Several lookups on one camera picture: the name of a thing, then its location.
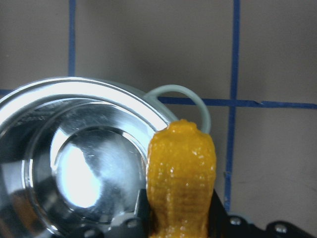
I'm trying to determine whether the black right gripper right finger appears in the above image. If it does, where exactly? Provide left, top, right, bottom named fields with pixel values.
left=208, top=190, right=315, bottom=238

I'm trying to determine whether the white electric cooking pot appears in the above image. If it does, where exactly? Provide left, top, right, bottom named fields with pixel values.
left=0, top=77, right=211, bottom=238

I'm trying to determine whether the yellow corn cob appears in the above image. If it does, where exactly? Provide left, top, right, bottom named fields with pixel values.
left=146, top=119, right=216, bottom=238

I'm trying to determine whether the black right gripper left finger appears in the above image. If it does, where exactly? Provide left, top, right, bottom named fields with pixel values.
left=83, top=189, right=150, bottom=238

